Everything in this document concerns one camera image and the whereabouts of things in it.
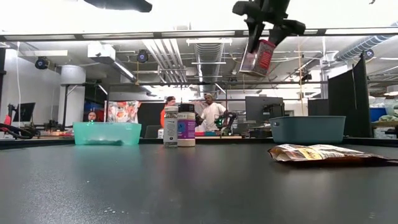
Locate black table mat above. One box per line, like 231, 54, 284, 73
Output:
0, 136, 398, 224

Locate brown spice packet white label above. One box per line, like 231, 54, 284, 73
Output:
267, 143, 397, 165

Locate ribbed ceiling duct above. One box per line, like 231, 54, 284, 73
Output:
194, 42, 225, 98

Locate floral cloth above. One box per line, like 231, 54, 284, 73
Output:
106, 100, 142, 124

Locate blue-grey plastic bin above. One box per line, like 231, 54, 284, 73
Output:
269, 115, 346, 145

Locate white-lid herb spice jar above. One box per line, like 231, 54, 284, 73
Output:
163, 106, 179, 147

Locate teal plastic bin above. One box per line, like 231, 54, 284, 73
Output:
73, 121, 142, 146

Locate yellow hanging strap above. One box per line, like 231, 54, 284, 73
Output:
297, 35, 304, 107

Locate silver flexible duct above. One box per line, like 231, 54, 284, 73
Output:
333, 21, 398, 62

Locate red-lid spice tin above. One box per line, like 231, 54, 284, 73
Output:
238, 39, 277, 78

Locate black computer monitor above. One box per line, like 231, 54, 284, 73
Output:
14, 102, 36, 123
244, 96, 285, 124

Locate overhead frame beam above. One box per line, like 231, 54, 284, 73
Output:
0, 29, 398, 42

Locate white ceiling unit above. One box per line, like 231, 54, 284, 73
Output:
87, 41, 117, 62

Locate blue tub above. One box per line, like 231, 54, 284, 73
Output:
369, 107, 387, 123

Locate black partition panel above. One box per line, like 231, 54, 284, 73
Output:
327, 52, 373, 138

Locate black-lid jar purple label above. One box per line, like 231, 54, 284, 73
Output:
177, 103, 197, 147

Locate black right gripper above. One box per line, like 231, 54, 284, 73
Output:
232, 0, 307, 54

